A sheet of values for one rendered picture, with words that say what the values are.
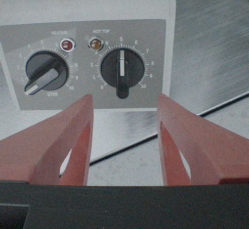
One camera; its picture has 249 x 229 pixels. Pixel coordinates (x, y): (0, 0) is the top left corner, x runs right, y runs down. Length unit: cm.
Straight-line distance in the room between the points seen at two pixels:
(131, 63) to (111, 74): 2
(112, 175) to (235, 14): 19
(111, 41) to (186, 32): 9
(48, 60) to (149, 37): 7
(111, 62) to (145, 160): 11
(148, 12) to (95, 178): 16
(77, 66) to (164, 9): 7
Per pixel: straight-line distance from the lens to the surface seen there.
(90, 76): 20
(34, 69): 20
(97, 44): 18
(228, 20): 26
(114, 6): 18
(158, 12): 18
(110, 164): 25
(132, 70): 19
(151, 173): 26
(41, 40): 19
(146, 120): 24
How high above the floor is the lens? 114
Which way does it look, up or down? 85 degrees down
